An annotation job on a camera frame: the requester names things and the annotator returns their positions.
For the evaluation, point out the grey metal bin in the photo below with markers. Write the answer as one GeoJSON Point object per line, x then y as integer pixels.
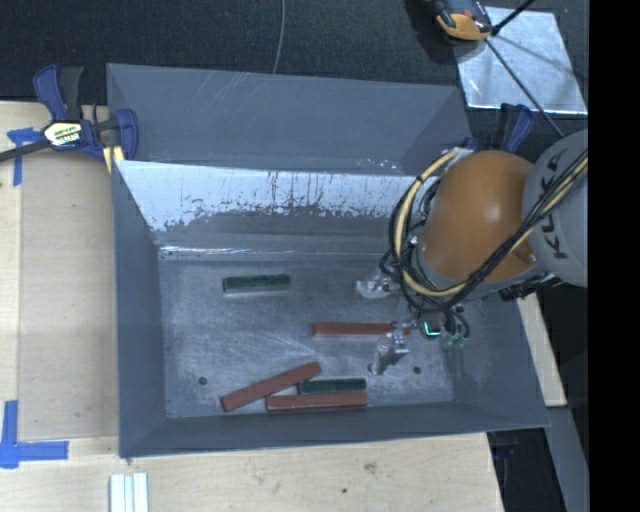
{"type": "Point", "coordinates": [280, 120]}

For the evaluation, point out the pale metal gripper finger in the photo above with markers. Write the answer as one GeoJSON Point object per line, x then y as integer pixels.
{"type": "Point", "coordinates": [374, 288]}
{"type": "Point", "coordinates": [390, 352]}

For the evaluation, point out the red-brown flat block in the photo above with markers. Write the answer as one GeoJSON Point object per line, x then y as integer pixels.
{"type": "Point", "coordinates": [350, 329]}
{"type": "Point", "coordinates": [317, 402]}
{"type": "Point", "coordinates": [270, 387]}

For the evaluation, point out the black cylinder on white bracket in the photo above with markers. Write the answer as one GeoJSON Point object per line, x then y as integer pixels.
{"type": "Point", "coordinates": [517, 291]}

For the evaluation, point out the dark green flat block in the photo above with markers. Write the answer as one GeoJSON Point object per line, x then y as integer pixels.
{"type": "Point", "coordinates": [332, 386]}
{"type": "Point", "coordinates": [256, 283]}

